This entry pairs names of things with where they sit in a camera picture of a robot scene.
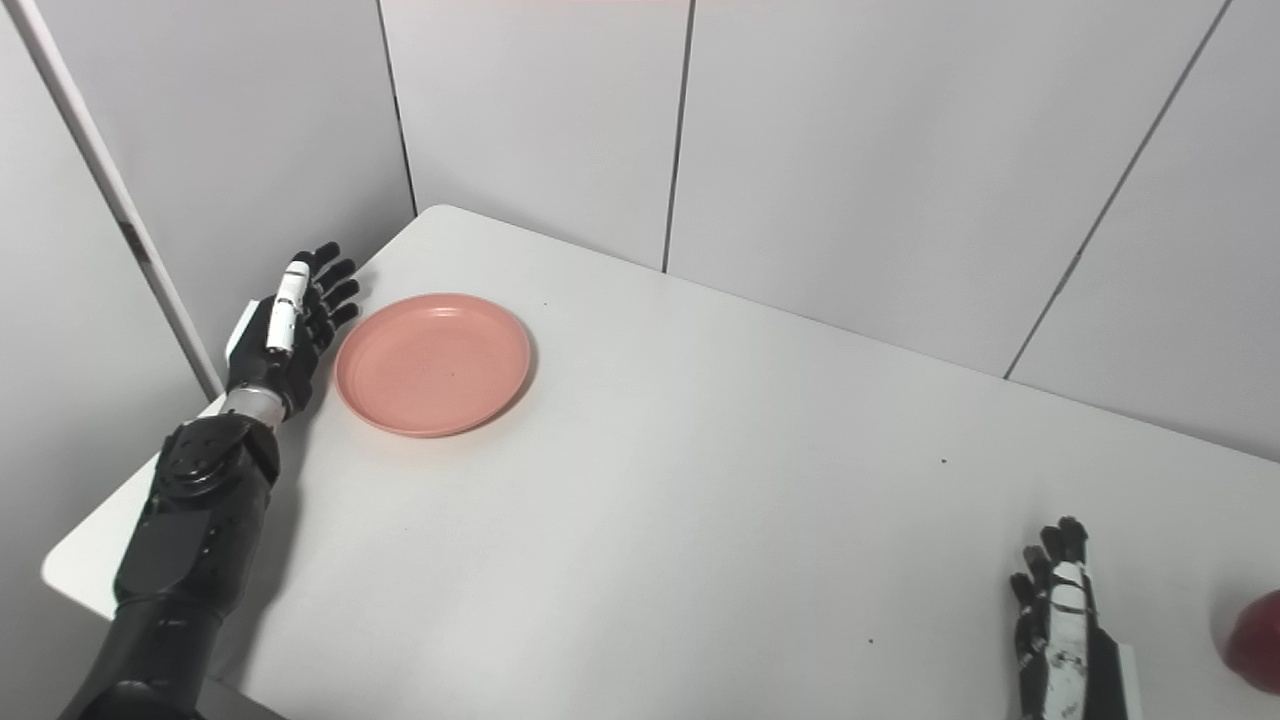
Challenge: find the red apple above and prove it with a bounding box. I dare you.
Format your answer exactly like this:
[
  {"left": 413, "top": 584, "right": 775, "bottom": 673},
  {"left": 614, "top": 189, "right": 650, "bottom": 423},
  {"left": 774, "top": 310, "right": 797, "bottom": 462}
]
[{"left": 1222, "top": 590, "right": 1280, "bottom": 694}]

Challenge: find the white partition post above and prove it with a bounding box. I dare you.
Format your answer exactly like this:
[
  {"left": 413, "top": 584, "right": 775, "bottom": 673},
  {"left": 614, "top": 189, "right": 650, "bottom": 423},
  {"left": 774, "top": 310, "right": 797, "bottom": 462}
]
[{"left": 5, "top": 0, "right": 226, "bottom": 401}]

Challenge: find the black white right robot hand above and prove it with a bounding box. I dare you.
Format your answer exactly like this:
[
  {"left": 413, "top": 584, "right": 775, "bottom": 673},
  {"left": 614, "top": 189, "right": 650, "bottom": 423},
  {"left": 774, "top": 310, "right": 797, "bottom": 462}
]
[{"left": 1009, "top": 516, "right": 1143, "bottom": 720}]

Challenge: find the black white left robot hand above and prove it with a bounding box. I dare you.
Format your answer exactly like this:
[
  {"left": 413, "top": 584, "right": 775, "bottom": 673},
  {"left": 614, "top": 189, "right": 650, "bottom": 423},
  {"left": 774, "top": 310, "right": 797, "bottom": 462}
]
[{"left": 224, "top": 242, "right": 361, "bottom": 421}]

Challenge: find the pink plastic plate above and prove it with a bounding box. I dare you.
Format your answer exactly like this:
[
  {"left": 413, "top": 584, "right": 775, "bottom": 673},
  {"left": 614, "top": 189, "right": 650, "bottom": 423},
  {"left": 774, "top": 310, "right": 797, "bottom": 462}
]
[{"left": 335, "top": 293, "right": 533, "bottom": 439}]

